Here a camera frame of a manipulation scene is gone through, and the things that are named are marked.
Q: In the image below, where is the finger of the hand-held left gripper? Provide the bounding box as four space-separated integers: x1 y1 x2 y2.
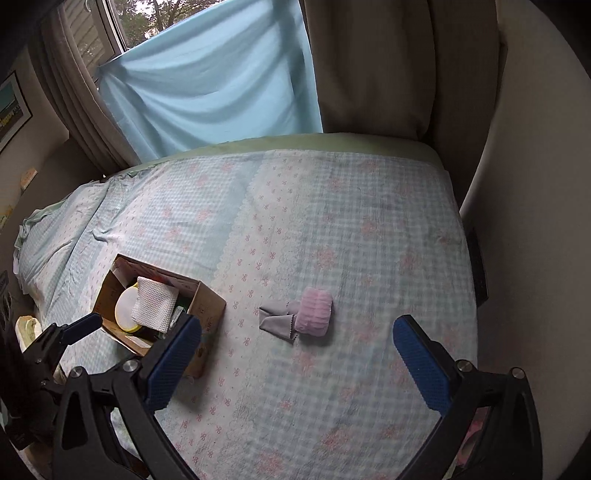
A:
21 313 103 371

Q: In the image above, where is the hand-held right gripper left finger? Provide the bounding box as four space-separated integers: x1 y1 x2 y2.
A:
52 313 203 480

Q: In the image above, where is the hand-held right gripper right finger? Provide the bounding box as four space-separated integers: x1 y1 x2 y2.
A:
392 315 544 480

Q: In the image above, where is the white mesh cloth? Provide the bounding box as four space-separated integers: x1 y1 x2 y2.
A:
130 277 180 333

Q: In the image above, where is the cardboard box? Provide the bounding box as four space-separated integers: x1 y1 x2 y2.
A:
93 254 227 379

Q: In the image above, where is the grey cloth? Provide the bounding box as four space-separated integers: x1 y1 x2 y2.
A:
259 300 302 342

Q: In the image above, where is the pink fuzzy sock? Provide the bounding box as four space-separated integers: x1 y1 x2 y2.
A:
295 287 334 336

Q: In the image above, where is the yellow white folded cloth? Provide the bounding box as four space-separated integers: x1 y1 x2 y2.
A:
15 315 45 343

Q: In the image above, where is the pink patterned cloth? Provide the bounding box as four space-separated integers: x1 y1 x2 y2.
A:
455 406 491 468

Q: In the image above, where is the beige headboard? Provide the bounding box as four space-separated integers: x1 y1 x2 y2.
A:
0 137 103 259

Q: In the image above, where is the brown curtain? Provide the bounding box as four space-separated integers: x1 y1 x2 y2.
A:
31 0 140 180
301 0 509 158

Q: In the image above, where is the green mattress sheet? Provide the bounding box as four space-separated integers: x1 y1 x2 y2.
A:
21 132 448 232

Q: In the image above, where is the light blue hanging cloth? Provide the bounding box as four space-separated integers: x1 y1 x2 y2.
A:
97 0 324 160

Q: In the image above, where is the window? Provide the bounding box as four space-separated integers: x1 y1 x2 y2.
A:
60 0 232 66

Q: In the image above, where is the framed wall poster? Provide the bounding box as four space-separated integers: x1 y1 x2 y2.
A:
0 71 34 154

